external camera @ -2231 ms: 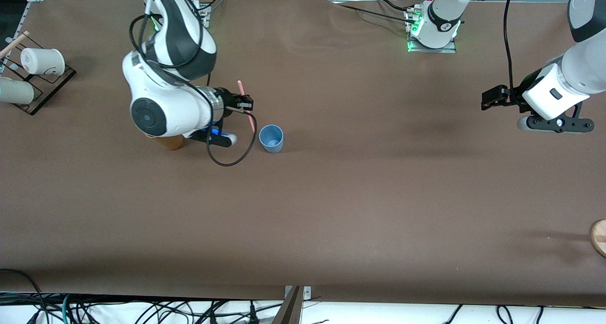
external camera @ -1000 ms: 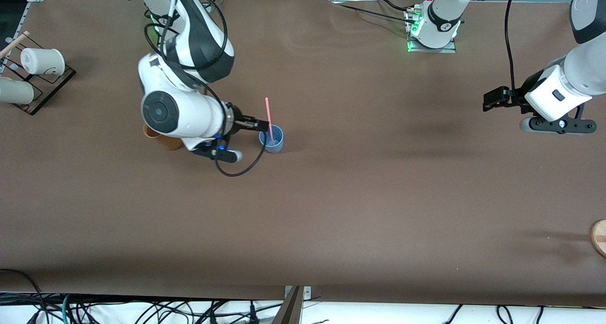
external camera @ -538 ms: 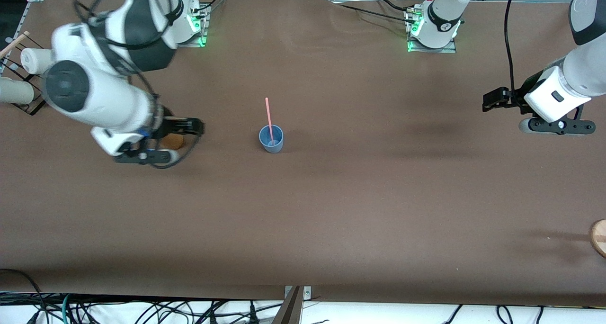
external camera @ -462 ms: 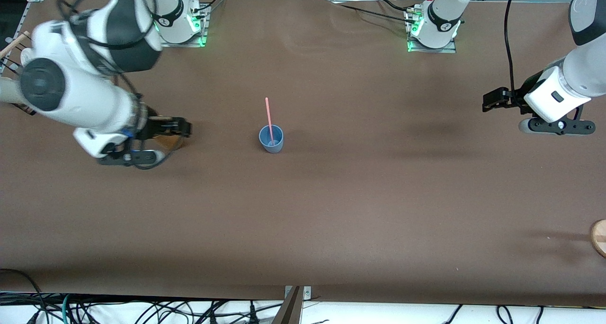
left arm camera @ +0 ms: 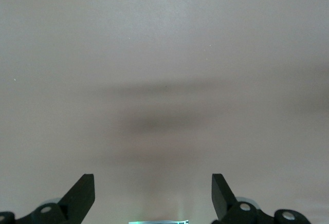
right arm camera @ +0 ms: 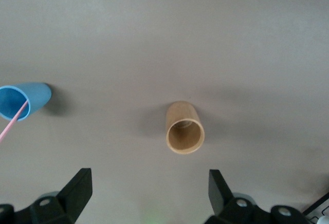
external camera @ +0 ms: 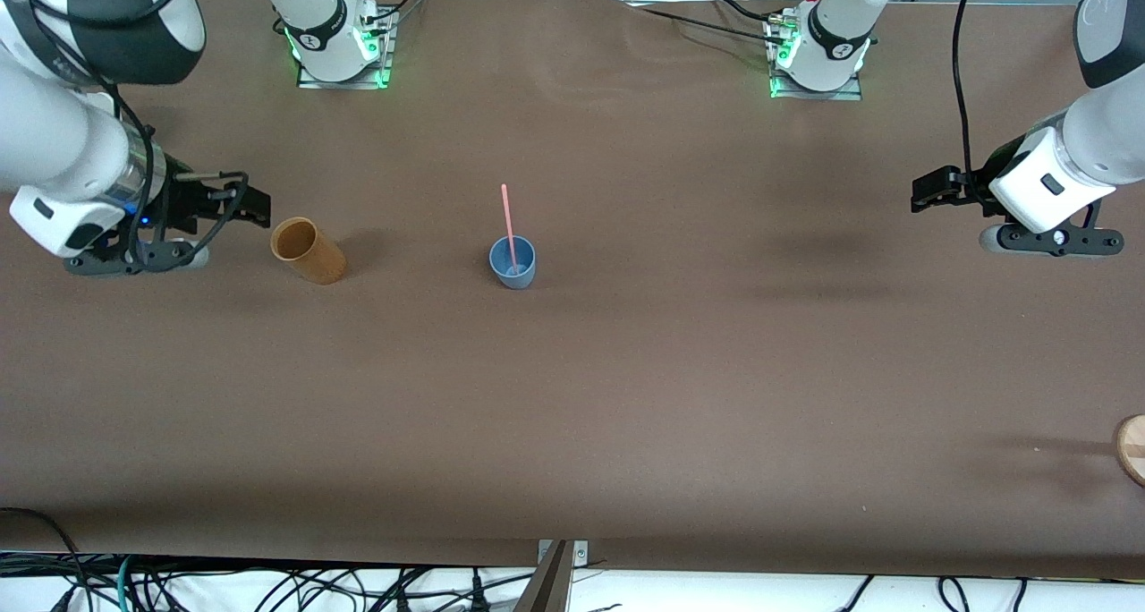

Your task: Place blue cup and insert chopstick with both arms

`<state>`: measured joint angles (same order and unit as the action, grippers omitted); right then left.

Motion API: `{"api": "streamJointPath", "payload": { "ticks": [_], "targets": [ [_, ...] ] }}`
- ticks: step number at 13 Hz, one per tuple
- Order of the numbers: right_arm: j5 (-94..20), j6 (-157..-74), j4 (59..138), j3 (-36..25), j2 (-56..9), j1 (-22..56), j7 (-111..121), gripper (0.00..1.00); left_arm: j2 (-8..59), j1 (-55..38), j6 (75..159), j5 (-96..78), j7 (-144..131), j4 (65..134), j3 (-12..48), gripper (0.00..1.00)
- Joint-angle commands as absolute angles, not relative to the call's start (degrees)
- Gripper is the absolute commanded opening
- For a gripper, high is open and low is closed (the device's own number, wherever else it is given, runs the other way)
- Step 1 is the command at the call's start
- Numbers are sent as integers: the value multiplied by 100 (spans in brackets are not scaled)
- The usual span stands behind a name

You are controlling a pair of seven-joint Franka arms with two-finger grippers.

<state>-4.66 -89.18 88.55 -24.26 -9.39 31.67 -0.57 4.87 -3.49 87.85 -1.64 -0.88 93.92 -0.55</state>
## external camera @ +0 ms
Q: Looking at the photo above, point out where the pink straw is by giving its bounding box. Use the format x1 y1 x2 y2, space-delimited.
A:
501 183 522 273

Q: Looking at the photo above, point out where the blue cup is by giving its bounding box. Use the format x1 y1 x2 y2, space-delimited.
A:
488 235 538 291

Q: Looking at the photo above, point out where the bamboo wooden cup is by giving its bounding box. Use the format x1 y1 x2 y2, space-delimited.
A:
270 217 348 285

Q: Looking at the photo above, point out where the round wooden board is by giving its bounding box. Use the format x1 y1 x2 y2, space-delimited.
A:
1114 413 1145 488

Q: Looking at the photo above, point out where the grey metal bar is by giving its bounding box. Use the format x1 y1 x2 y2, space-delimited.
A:
512 540 573 612

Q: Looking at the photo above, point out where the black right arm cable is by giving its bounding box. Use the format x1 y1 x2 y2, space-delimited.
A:
27 0 251 268

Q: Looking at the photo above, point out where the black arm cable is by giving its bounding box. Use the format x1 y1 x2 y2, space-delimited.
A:
27 0 251 268
950 0 996 203

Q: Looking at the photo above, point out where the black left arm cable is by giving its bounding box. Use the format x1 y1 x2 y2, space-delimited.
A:
950 0 996 203

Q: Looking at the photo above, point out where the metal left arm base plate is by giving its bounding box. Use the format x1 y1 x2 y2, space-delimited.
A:
768 13 865 101

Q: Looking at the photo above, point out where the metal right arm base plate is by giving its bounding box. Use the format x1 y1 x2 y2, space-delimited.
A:
297 8 394 90

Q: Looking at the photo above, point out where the black base cable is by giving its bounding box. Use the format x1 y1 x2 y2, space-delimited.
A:
626 0 788 45

